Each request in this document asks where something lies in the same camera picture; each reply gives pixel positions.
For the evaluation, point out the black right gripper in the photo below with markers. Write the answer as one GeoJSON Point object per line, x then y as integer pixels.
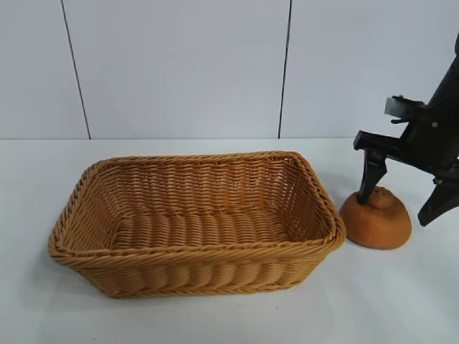
{"type": "Point", "coordinates": [434, 143]}

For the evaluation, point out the brown round bread bun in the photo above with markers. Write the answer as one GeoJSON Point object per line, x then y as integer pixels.
{"type": "Point", "coordinates": [380, 229]}

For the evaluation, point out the tan woven wicker basket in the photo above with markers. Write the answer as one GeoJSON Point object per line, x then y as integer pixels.
{"type": "Point", "coordinates": [193, 233]}

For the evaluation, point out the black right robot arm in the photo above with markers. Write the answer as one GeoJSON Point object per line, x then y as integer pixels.
{"type": "Point", "coordinates": [446, 82]}

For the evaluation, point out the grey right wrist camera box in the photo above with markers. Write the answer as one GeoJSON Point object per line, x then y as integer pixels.
{"type": "Point", "coordinates": [398, 107]}

